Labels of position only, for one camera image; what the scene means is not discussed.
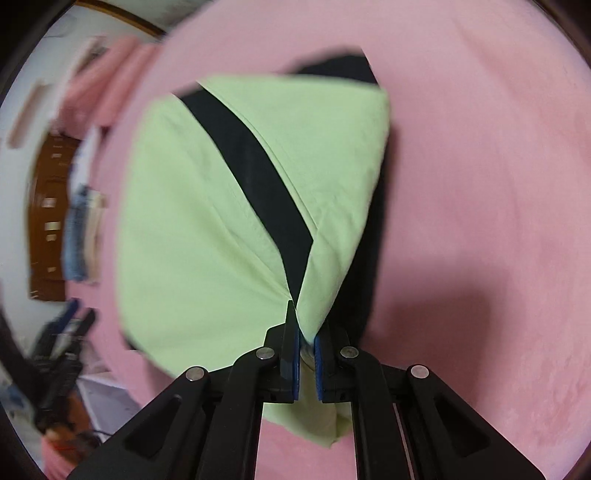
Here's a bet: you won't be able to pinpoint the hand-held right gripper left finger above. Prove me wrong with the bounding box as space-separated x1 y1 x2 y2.
69 300 304 480

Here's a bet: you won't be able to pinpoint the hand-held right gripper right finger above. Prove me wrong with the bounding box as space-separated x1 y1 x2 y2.
314 323 548 480

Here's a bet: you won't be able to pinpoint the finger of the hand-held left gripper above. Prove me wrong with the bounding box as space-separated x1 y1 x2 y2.
48 298 82 354
67 308 99 356

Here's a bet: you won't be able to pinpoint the green and black hooded jacket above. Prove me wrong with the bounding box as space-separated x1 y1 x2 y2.
115 53 392 449

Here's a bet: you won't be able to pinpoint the person's left forearm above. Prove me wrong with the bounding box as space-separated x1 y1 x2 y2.
41 413 100 478

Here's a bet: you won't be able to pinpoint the folded cream clothes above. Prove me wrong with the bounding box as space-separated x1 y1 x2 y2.
85 188 108 283

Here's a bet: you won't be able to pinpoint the folded blue jeans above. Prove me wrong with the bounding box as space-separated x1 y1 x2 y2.
64 185 94 283

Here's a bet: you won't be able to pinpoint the wooden headboard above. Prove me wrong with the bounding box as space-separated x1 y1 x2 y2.
29 133 85 302

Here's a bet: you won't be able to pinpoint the white printed cushion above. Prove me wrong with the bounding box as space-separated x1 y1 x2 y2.
69 126 103 195

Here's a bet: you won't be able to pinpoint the pink bed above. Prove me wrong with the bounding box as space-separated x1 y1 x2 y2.
44 0 587 480

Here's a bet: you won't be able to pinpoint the folded pink quilt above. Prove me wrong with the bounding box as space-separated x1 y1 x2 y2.
59 37 158 136

